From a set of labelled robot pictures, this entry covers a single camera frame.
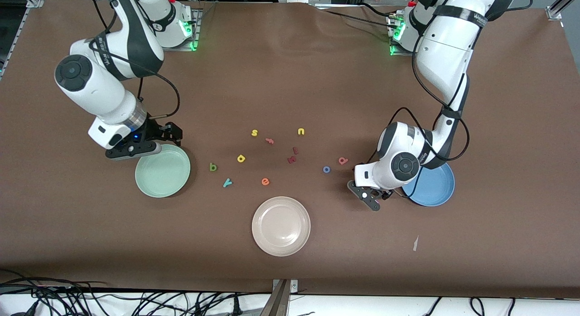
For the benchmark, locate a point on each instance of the white paper scrap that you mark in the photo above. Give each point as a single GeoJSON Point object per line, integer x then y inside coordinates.
{"type": "Point", "coordinates": [415, 244]}

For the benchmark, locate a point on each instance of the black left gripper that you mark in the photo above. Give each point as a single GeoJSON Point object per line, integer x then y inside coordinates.
{"type": "Point", "coordinates": [385, 196]}

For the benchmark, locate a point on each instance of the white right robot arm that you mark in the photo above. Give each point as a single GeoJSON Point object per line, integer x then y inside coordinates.
{"type": "Point", "coordinates": [97, 87]}

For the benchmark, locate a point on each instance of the blue plate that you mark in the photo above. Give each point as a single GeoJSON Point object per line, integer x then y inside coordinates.
{"type": "Point", "coordinates": [435, 189]}

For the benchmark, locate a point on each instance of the coral foam letter a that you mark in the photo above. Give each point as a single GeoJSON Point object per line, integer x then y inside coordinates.
{"type": "Point", "coordinates": [343, 161]}

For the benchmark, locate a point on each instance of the metal table edge bracket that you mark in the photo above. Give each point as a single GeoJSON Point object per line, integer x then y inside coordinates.
{"type": "Point", "coordinates": [280, 298]}

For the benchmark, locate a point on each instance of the aluminium frame profile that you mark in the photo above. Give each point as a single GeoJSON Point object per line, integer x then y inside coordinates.
{"type": "Point", "coordinates": [558, 7]}
{"type": "Point", "coordinates": [20, 30]}

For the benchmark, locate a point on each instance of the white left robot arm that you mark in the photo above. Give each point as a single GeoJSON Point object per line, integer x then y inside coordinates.
{"type": "Point", "coordinates": [446, 48]}

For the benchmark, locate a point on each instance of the green plate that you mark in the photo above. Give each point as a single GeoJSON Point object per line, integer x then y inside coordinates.
{"type": "Point", "coordinates": [165, 173]}

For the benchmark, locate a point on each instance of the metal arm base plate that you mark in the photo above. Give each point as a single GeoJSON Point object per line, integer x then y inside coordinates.
{"type": "Point", "coordinates": [392, 47]}
{"type": "Point", "coordinates": [197, 30]}

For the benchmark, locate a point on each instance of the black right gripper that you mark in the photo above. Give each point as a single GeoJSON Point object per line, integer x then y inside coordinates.
{"type": "Point", "coordinates": [154, 131]}

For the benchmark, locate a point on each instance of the beige plate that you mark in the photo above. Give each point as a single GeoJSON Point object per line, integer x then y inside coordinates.
{"type": "Point", "coordinates": [281, 226]}

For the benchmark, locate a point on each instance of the dark red foam letter k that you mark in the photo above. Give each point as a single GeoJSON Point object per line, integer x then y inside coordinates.
{"type": "Point", "coordinates": [292, 160]}

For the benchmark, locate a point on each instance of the teal foam letter y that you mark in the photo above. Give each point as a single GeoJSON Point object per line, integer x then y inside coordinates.
{"type": "Point", "coordinates": [228, 183]}

